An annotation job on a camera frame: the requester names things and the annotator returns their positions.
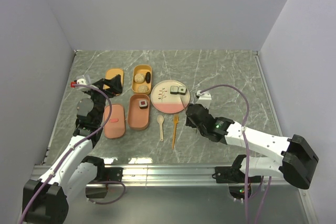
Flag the orange lunch box lid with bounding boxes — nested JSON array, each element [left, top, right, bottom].
[[103, 68, 124, 98]]

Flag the metal tongs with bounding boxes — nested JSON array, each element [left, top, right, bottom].
[[178, 95, 197, 135]]

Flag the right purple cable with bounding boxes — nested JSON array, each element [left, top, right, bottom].
[[201, 84, 272, 224]]

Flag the beige spoon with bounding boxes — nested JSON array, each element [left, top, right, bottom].
[[157, 115, 164, 142]]

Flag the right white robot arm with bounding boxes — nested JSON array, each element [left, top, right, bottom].
[[186, 104, 319, 189]]

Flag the pink lunch box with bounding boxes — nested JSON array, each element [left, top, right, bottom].
[[127, 94, 150, 131]]

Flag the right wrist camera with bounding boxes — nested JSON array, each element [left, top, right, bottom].
[[196, 90, 212, 109]]

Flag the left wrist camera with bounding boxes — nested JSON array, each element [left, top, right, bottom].
[[70, 74, 92, 88]]

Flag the green sushi roll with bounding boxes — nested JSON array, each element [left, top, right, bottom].
[[178, 86, 187, 95]]

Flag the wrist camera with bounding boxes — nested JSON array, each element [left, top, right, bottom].
[[196, 90, 212, 109], [70, 74, 92, 88]]

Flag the steamed bun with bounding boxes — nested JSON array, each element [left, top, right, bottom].
[[138, 85, 149, 93], [134, 73, 145, 83]]

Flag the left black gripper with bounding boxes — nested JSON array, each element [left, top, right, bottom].
[[86, 74, 122, 124]]

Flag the pink lunch box lid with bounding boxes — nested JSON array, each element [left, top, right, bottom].
[[104, 104, 125, 139]]

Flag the orange plastic fork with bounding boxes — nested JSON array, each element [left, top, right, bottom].
[[172, 114, 179, 149]]

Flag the purple cable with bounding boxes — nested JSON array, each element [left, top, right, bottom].
[[18, 83, 126, 224], [201, 84, 272, 224]]

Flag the orange lunch box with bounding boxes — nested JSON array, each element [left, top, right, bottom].
[[132, 65, 153, 95]]

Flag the red sushi roll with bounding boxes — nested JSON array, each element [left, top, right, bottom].
[[139, 99, 149, 109]]

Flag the black sea cucumber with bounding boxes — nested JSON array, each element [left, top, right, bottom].
[[145, 71, 151, 83]]

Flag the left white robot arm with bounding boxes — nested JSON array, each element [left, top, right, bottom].
[[18, 74, 123, 223]]

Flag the yellow sushi roll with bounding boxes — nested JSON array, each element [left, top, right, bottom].
[[170, 86, 179, 94]]

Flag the pink and cream plate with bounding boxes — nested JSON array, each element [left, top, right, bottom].
[[151, 80, 191, 114]]

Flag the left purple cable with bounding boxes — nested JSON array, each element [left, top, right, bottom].
[[18, 83, 126, 224]]

